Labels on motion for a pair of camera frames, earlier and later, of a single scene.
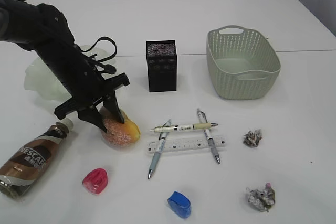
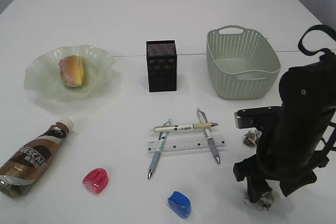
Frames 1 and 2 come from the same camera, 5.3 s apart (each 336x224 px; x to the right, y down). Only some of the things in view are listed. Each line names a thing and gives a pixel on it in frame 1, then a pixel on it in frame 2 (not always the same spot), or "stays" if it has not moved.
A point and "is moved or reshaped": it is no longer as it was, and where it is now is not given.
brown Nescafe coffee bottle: [28, 161] stays
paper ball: [251, 139] stays
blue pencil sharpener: [180, 204] stays
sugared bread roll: [118, 134] is moved or reshaped
